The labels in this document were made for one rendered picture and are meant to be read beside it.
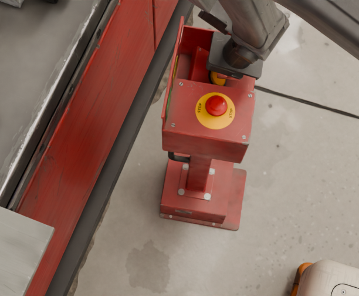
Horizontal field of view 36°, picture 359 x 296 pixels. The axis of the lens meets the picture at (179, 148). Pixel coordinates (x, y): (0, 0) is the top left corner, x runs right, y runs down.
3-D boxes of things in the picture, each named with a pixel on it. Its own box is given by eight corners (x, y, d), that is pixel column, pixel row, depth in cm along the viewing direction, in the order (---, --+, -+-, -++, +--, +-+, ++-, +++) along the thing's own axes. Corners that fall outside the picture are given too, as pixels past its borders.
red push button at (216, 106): (224, 124, 100) (226, 116, 96) (202, 120, 100) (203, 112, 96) (227, 104, 101) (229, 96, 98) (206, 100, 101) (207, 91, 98)
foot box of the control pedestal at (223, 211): (238, 231, 171) (243, 224, 160) (159, 217, 172) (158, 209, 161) (246, 170, 178) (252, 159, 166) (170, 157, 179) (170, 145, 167)
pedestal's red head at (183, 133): (241, 164, 109) (254, 133, 92) (161, 150, 110) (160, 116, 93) (254, 74, 116) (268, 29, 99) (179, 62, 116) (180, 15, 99)
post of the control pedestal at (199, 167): (203, 192, 163) (220, 126, 112) (185, 189, 163) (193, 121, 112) (206, 175, 165) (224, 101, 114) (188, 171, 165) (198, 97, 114)
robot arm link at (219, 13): (255, 64, 84) (288, 16, 83) (192, 22, 83) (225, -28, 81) (245, 64, 96) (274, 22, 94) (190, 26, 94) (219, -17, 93)
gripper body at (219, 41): (210, 34, 101) (224, 15, 94) (261, 50, 103) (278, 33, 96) (205, 66, 99) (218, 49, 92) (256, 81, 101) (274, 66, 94)
